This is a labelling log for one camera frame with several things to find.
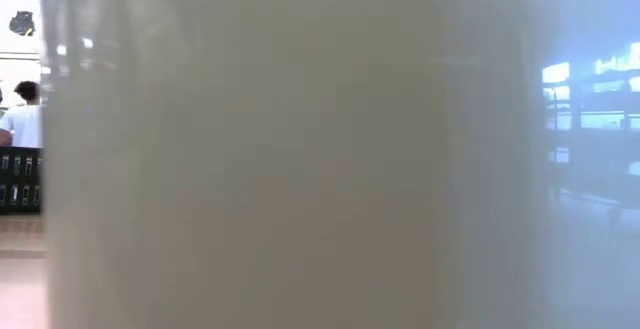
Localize white plastic basket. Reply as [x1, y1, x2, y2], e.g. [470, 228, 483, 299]
[42, 0, 549, 329]

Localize black perforated plastic basket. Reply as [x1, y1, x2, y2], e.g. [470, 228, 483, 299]
[0, 146, 45, 216]

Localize background shelving unit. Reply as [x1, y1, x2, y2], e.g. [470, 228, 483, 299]
[542, 41, 640, 210]

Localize person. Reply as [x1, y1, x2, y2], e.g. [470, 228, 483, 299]
[0, 79, 44, 149]

